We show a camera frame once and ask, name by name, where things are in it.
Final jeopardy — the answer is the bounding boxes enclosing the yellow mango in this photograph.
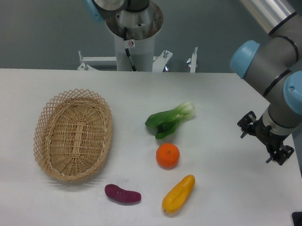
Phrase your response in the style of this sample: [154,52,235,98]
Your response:
[162,175,196,214]

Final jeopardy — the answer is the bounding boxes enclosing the black cable on pedestal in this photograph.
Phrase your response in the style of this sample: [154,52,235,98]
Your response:
[119,26,142,72]

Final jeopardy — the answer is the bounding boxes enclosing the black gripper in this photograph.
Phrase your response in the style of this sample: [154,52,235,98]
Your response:
[237,111,294,165]

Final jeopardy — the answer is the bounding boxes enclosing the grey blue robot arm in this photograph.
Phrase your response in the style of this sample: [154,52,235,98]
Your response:
[82,0,302,164]

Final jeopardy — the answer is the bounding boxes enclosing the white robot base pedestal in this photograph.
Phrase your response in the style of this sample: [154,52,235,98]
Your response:
[106,1,164,58]

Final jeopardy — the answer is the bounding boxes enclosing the purple sweet potato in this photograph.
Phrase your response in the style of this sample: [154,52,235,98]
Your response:
[104,184,142,204]

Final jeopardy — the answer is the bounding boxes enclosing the green bok choy vegetable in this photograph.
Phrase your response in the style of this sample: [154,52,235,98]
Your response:
[145,102,195,139]

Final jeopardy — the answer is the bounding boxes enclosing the orange tangerine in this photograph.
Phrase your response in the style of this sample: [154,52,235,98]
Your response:
[155,143,180,169]

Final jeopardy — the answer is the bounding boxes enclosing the oval woven wicker basket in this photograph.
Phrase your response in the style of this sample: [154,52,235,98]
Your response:
[33,89,113,182]

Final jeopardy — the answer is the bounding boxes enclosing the white metal mounting bracket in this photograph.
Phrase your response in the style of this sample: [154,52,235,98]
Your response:
[76,37,201,80]

